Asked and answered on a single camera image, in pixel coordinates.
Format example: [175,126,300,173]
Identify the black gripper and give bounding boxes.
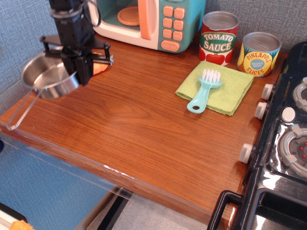
[40,14,113,86]

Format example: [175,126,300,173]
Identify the small steel pot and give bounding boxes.
[6,54,80,130]

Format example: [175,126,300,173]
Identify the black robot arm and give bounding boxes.
[40,0,113,86]

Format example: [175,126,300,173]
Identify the orange toy croissant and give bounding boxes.
[93,62,108,75]

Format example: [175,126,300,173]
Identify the teal toy microwave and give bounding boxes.
[89,0,206,53]

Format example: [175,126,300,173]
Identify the clear acrylic barrier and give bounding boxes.
[0,128,220,230]

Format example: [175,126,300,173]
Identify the teal dish brush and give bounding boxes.
[187,69,222,114]

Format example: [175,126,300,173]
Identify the green folded cloth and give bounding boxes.
[176,61,254,116]

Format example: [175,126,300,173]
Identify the tomato sauce can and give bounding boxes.
[199,11,239,66]

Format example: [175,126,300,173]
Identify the orange object bottom left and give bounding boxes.
[9,220,34,230]

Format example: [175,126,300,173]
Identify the pineapple slices can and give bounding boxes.
[237,32,282,77]

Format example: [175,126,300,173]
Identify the black toy stove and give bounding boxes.
[208,42,307,230]

